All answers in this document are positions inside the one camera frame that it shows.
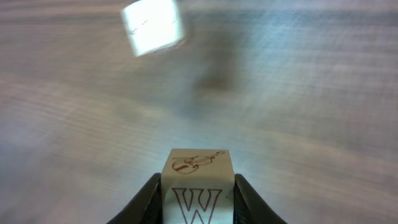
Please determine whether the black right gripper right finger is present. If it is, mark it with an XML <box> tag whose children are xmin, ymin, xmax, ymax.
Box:
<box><xmin>233</xmin><ymin>174</ymin><xmax>287</xmax><ymax>224</ymax></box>

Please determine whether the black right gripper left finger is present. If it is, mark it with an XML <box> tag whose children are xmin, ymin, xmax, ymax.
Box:
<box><xmin>107</xmin><ymin>173</ymin><xmax>162</xmax><ymax>224</ymax></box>

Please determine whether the white letter W block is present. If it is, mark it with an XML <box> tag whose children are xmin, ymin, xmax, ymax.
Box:
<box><xmin>160</xmin><ymin>149</ymin><xmax>235</xmax><ymax>224</ymax></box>

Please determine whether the blue letter P block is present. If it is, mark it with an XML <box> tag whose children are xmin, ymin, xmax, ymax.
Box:
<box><xmin>121</xmin><ymin>0</ymin><xmax>186</xmax><ymax>57</ymax></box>

